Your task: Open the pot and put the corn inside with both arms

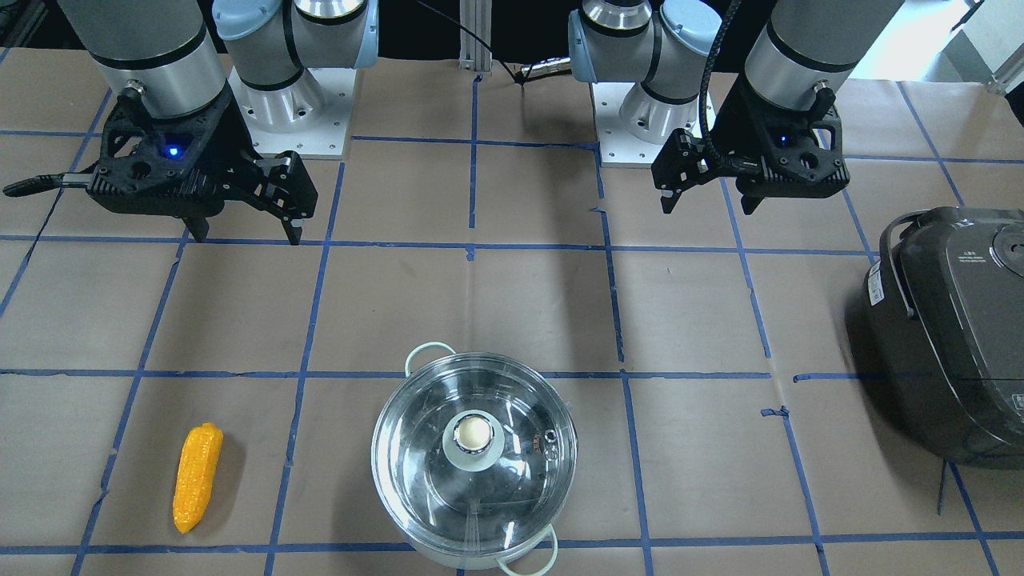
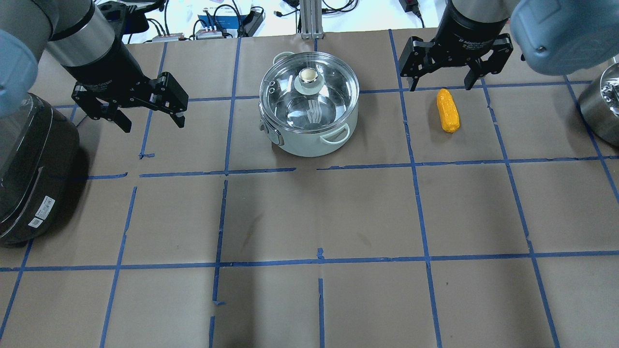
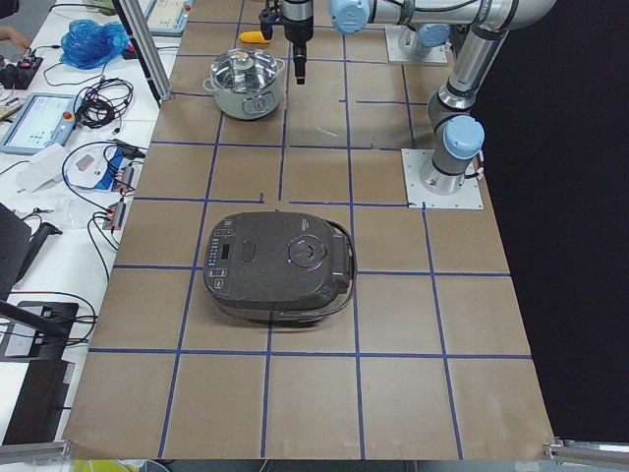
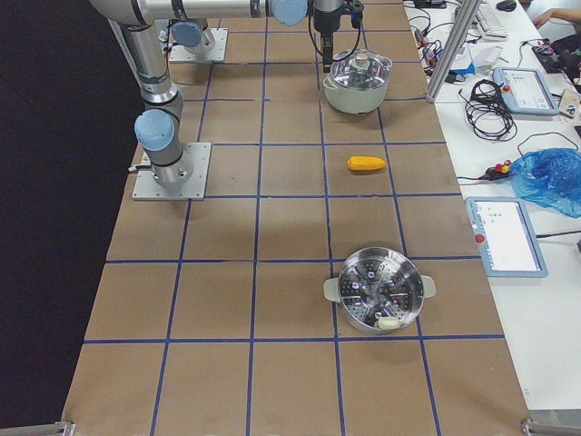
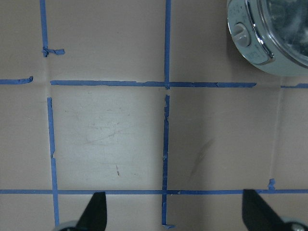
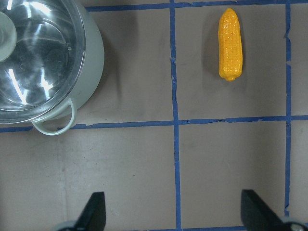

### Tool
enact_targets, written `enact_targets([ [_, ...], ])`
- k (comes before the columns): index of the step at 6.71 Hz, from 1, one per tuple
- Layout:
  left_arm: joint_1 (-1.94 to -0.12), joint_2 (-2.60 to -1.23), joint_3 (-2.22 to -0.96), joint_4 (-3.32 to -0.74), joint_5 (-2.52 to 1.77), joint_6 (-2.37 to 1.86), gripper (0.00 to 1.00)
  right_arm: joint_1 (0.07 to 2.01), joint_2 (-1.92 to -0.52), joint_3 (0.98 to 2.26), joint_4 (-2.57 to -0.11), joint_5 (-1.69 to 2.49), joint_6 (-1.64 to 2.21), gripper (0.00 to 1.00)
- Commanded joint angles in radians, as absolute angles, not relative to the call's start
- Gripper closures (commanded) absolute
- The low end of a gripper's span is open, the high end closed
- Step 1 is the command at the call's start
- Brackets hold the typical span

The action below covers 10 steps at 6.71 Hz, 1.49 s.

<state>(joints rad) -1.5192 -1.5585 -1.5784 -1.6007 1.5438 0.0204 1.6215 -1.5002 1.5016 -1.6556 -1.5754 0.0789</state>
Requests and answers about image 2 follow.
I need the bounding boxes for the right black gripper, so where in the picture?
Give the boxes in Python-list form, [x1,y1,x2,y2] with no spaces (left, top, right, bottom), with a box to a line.
[399,33,513,92]

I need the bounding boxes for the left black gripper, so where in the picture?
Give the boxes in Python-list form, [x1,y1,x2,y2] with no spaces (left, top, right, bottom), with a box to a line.
[72,72,189,133]

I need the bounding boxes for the yellow corn cob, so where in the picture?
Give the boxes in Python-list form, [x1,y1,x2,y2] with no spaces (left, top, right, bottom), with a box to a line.
[436,88,460,133]

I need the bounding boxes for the glass pot lid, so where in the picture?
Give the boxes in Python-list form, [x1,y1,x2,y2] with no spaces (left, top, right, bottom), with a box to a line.
[259,52,360,134]

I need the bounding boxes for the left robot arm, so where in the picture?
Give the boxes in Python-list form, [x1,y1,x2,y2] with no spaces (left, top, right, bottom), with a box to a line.
[0,0,189,132]

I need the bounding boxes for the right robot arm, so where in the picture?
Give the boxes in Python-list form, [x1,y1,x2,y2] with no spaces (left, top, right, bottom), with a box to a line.
[398,0,619,91]

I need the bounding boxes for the steel steamer pot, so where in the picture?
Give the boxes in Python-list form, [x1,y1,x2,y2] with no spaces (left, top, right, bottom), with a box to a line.
[578,63,619,147]

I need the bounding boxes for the black rice cooker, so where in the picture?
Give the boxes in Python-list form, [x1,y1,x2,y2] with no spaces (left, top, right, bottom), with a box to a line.
[0,93,80,247]

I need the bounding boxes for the aluminium frame post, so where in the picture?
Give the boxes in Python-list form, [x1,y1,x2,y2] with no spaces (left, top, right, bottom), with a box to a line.
[300,0,324,40]

